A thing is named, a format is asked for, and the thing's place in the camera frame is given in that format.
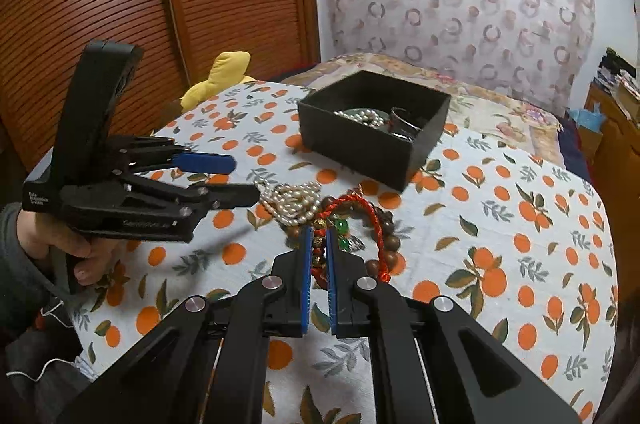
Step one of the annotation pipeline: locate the brown wooden bead bracelet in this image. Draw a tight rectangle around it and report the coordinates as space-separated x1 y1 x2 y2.
284 195 404 280

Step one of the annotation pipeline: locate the white pearl necklace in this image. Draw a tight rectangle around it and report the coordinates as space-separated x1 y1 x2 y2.
254 180 324 227

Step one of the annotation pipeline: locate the red cord bracelet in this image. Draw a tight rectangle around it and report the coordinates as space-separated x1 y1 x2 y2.
310 190 394 290

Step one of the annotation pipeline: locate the large silver pearl strand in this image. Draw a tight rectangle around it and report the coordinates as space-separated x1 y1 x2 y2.
333 106 388 131

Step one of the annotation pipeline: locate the purple rhinestone hair comb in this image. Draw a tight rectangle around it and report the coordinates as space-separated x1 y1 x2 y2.
388 107 422 141

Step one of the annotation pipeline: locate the left forearm grey sleeve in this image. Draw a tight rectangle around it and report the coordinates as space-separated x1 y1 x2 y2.
1 203 90 423

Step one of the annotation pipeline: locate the black jewelry box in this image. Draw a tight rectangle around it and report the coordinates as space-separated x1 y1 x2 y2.
298 70 451 191

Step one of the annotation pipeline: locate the left hand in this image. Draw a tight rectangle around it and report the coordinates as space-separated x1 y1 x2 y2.
16 209 122 286

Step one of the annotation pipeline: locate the yellow plush toy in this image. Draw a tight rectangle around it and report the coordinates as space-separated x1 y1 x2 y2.
180 51 253 113

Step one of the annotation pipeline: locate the wooden louvered wardrobe door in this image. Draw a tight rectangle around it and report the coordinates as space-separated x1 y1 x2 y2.
1 0 320 167

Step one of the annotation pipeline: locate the orange print bed sheet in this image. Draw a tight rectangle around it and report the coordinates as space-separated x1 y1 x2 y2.
29 80 622 424

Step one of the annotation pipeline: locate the floral quilt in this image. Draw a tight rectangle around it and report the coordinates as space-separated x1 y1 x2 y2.
282 52 566 169

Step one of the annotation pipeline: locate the blue tissue bag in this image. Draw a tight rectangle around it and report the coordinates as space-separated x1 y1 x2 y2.
570 102 606 132

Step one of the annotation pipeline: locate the wooden side cabinet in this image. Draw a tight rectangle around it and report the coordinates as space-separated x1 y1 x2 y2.
581 80 640 225

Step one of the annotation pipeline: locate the white earphone cable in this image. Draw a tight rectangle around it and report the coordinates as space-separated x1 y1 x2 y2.
5 297 84 380

